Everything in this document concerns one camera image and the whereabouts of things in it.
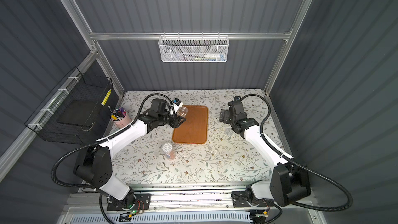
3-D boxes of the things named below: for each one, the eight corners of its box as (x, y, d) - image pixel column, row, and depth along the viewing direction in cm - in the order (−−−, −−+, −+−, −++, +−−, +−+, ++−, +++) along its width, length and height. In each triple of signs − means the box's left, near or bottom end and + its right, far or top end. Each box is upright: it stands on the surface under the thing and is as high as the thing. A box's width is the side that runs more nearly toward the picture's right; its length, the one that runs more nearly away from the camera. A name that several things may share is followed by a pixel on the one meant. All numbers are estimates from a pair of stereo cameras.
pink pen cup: (118, 131, 101) (108, 119, 90) (123, 119, 107) (114, 107, 97) (131, 131, 101) (122, 119, 90) (135, 119, 107) (127, 107, 97)
